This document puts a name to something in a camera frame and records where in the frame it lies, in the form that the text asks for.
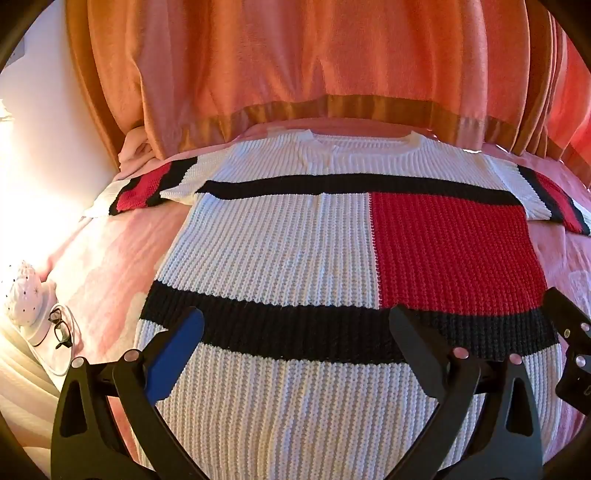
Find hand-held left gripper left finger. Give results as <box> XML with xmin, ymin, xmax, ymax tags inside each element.
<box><xmin>51</xmin><ymin>306</ymin><xmax>206</xmax><ymax>480</ymax></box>

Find black framed eyeglasses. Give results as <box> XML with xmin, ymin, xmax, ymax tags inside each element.
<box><xmin>48</xmin><ymin>308</ymin><xmax>74</xmax><ymax>352</ymax></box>

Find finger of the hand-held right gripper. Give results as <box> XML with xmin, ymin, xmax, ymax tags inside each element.
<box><xmin>542</xmin><ymin>286</ymin><xmax>591</xmax><ymax>366</ymax></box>

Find white dotted ceramic lamp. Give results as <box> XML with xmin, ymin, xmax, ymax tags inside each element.
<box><xmin>0</xmin><ymin>259</ymin><xmax>58</xmax><ymax>344</ymax></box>

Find orange curtain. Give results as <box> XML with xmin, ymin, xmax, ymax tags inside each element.
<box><xmin>65</xmin><ymin>0</ymin><xmax>591</xmax><ymax>163</ymax></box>

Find white red black knit sweater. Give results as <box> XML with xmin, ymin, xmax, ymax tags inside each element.
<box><xmin>83</xmin><ymin>130</ymin><xmax>591</xmax><ymax>480</ymax></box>

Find white pleated cloth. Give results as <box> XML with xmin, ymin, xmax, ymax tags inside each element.
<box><xmin>0</xmin><ymin>342</ymin><xmax>63</xmax><ymax>455</ymax></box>

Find pink patterned bedsheet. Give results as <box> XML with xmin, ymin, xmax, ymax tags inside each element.
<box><xmin>28</xmin><ymin>117</ymin><xmax>591</xmax><ymax>467</ymax></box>

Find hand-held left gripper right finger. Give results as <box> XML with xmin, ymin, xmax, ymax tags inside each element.
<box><xmin>388</xmin><ymin>305</ymin><xmax>546</xmax><ymax>480</ymax></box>

